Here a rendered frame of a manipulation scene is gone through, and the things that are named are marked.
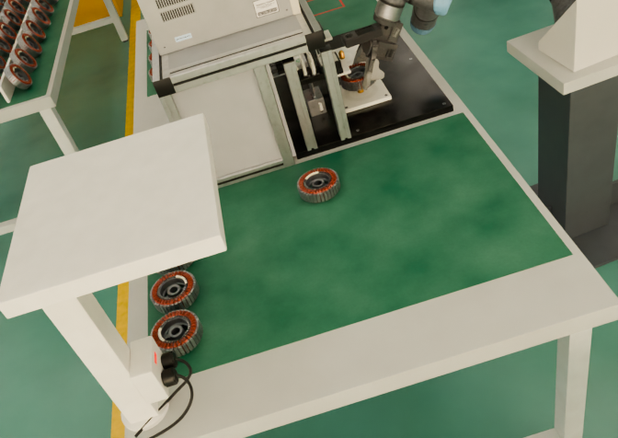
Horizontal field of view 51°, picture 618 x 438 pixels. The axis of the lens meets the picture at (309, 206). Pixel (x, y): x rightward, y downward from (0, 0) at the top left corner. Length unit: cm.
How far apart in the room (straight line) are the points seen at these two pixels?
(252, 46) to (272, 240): 49
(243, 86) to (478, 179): 64
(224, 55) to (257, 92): 13
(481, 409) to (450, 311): 78
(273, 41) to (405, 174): 48
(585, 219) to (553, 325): 120
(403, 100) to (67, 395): 161
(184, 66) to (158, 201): 66
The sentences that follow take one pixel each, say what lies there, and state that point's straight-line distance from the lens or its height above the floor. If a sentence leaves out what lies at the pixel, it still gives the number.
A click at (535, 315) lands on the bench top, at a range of 136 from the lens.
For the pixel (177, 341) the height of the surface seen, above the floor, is 79.
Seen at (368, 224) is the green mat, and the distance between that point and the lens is 158.
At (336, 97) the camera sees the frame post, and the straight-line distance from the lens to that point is 177.
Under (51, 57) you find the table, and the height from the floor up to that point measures 75.
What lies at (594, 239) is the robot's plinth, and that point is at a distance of 255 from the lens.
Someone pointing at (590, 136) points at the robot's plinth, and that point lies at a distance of 228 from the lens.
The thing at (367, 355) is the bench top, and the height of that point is 75.
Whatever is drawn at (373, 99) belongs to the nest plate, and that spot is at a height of 78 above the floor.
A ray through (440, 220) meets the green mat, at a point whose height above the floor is 75.
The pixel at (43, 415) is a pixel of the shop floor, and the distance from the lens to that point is 261.
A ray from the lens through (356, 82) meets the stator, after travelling 194.
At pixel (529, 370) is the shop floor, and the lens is 219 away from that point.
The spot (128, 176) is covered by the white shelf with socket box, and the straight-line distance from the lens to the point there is 118.
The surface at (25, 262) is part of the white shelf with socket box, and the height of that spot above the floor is 121.
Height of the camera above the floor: 181
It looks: 40 degrees down
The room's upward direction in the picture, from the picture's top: 17 degrees counter-clockwise
